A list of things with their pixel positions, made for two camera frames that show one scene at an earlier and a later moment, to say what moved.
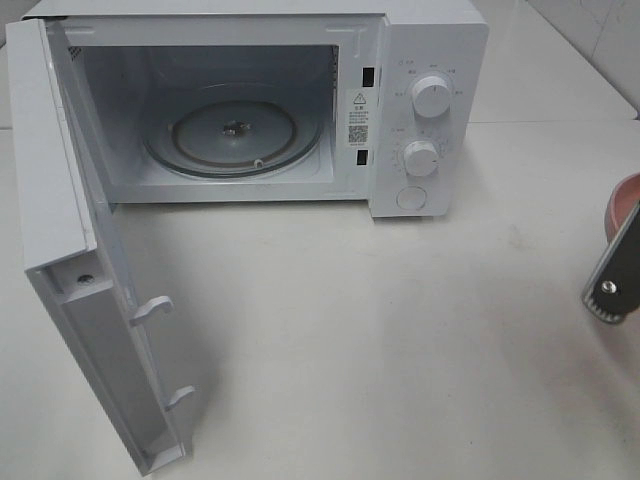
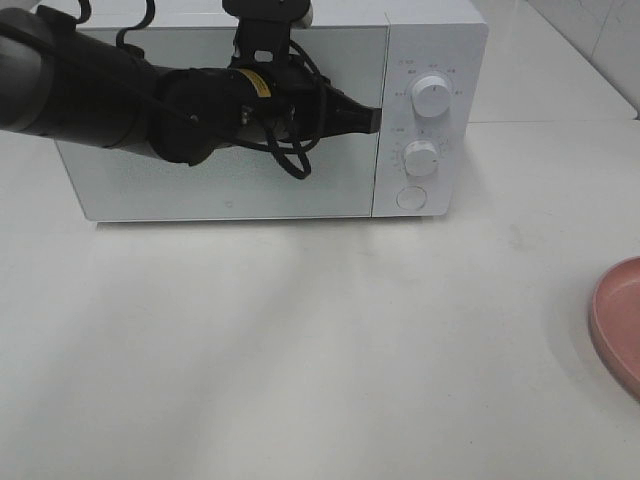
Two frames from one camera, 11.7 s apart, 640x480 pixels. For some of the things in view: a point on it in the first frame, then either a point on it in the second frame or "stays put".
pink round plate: (622, 202) → (614, 321)
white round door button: (411, 197) stays put
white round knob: (421, 158) stays put
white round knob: (431, 96) stays put
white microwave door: (71, 243) → (243, 182)
